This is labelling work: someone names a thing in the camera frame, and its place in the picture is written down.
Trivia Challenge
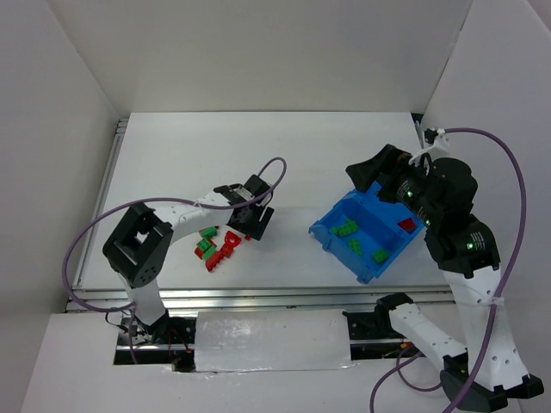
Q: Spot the red rounded lego brick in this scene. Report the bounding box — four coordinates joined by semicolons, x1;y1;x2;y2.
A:
397;218;418;234

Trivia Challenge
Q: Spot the green rounded lego brick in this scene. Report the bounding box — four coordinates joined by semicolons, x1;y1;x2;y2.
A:
330;224;356;237

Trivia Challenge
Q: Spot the small green lego cube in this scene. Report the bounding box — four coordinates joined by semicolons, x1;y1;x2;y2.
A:
348;238;363;256

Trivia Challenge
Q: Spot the green 2x4 lego brick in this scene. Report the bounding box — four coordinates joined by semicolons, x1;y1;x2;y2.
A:
372;249;389;264

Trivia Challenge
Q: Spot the green 2x3 lego brick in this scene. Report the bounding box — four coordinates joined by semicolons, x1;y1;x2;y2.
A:
338;218;358;237

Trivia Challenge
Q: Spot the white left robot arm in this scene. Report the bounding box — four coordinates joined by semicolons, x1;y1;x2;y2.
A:
102;175;274;341

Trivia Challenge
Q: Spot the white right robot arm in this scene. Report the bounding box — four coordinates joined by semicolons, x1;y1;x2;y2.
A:
345;145;544;412

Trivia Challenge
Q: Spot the red arch lego piece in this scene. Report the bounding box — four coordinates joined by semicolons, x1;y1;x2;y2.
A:
224;231;242;249

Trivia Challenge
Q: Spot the red long toothed lego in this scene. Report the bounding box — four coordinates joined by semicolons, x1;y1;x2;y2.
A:
205;244;234;272

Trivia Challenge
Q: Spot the green lego on red stack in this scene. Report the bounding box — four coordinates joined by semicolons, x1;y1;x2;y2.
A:
199;225;219;239

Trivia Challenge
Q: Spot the green lego brick lower stack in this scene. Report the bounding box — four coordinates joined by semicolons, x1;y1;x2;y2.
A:
195;238;217;261

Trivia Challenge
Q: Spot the blue plastic divided bin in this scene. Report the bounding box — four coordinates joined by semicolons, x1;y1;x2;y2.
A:
308;182;424;284

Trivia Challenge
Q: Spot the white foil cover sheet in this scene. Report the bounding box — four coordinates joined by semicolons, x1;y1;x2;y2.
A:
195;309;352;373

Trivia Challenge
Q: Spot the aluminium front rail frame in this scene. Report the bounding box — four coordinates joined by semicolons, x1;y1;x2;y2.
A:
64;287;457;313

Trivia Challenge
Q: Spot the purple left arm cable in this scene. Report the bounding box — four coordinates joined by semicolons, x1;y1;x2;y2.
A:
62;157;288;367

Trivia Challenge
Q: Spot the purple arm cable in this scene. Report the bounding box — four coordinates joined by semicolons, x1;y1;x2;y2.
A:
62;157;288;367
370;126;528;413

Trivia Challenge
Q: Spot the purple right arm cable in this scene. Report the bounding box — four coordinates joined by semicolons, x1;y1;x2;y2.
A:
370;126;528;413

